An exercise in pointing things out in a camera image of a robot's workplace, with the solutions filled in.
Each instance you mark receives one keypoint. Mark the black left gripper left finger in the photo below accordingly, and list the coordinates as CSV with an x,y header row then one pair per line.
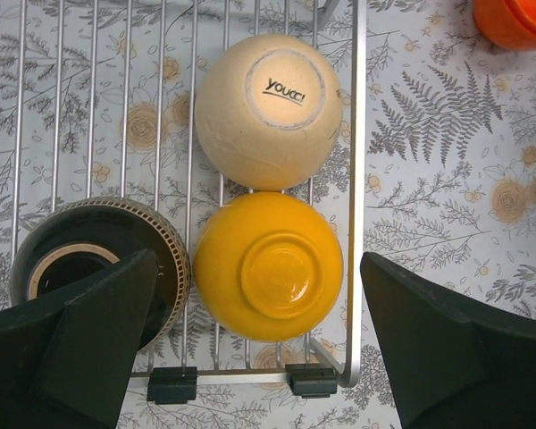
x,y
66,357

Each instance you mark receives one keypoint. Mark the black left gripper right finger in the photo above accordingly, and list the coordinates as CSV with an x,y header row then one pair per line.
x,y
452,361

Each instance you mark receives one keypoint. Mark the dark brown patterned bowl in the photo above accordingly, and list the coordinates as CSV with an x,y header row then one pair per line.
x,y
86,236

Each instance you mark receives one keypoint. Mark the yellow bowl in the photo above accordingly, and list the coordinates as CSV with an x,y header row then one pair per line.
x,y
268,266

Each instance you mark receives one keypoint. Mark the cream beige bowl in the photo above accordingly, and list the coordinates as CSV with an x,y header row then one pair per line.
x,y
268,113

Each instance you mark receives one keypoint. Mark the orange bowl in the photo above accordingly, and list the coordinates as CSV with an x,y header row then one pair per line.
x,y
510,24

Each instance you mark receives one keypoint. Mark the metal wire dish rack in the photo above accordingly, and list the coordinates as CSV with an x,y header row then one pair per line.
x,y
96,100

